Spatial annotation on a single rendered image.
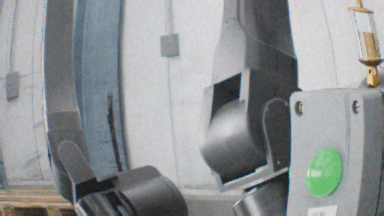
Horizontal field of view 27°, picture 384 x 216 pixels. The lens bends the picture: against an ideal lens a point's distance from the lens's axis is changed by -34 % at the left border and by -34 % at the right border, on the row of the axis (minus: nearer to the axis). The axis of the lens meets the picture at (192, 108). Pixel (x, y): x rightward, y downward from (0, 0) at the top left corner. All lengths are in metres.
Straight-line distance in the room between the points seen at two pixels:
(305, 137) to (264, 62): 0.30
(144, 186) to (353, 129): 0.61
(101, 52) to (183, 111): 0.92
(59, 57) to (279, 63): 0.40
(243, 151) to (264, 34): 0.09
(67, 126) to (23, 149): 7.91
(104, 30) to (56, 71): 7.97
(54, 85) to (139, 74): 7.99
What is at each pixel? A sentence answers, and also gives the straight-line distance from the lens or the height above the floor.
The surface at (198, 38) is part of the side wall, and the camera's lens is 8.59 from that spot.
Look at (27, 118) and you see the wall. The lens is 9.08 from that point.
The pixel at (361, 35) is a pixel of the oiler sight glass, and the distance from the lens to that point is 0.60.
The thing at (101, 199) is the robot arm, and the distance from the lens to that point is 1.08.
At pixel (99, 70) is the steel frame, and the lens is 9.12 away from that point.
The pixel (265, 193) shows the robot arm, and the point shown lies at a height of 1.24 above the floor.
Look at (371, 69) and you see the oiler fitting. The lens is 0.60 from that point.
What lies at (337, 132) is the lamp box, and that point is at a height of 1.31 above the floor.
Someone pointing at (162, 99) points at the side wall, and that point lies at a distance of 8.95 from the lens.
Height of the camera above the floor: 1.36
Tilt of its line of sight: 3 degrees down
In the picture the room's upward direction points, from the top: 4 degrees counter-clockwise
